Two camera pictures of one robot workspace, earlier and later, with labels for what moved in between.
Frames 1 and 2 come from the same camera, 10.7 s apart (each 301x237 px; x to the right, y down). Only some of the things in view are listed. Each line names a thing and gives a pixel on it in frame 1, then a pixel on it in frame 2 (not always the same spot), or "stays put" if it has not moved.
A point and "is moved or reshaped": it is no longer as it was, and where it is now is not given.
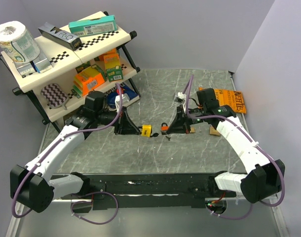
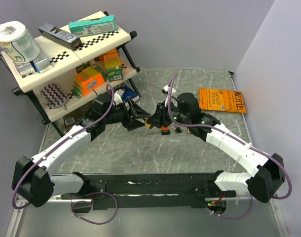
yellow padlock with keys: x=145 y=131 is moved or reshaped
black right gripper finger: x=180 y=125 → x=161 y=118
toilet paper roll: x=16 y=42 stays put
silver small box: x=25 y=68 stays put
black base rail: x=151 y=190 stays put
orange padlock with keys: x=164 y=128 stays put
